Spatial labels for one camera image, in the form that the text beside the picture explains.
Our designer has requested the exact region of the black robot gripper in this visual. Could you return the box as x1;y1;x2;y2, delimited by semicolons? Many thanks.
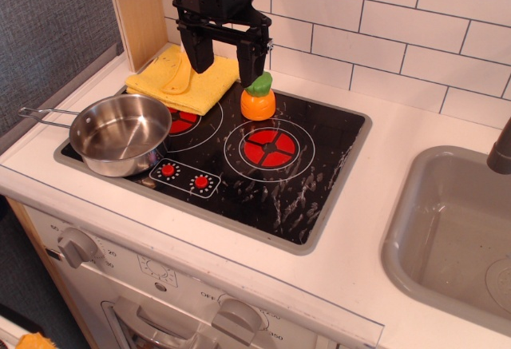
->
172;0;272;88

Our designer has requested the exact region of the orange toy carrot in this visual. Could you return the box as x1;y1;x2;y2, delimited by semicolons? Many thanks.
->
240;72;276;121

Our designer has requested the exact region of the yellow folded cloth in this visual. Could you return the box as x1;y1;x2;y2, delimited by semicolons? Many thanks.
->
125;45;239;116

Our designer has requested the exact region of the left red stove knob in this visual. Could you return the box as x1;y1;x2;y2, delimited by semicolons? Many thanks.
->
161;164;176;177

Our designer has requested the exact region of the red stove knob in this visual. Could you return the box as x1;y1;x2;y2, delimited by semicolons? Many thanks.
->
161;164;176;177
193;176;209;190

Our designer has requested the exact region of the small steel pan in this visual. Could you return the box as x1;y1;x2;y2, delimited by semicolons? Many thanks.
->
18;94;172;177

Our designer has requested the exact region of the right red stove knob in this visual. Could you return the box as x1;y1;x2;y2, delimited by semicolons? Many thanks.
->
193;176;209;190

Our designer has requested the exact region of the black toy stovetop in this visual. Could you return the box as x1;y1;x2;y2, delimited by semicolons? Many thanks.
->
53;79;374;256

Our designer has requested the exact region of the left grey oven knob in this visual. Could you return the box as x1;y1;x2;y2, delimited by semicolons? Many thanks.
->
57;228;97;268

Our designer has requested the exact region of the grey oven knob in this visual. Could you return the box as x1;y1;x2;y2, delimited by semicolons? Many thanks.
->
57;228;97;268
212;299;263;346

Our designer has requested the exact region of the right grey oven knob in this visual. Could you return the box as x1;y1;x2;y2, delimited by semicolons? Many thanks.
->
212;299;263;346

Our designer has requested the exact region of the grey toy sink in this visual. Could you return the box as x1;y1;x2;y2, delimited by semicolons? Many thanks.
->
382;145;510;335

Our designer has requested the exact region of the grey faucet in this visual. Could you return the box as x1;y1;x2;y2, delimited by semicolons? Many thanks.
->
486;119;511;175

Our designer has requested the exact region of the orange object at corner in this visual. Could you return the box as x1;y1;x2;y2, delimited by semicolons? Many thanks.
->
15;332;57;349

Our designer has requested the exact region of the wooden side post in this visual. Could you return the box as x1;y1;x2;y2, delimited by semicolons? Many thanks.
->
113;0;168;73

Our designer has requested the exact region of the silver oven door handle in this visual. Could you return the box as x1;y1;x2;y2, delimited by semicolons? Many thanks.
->
111;297;219;348

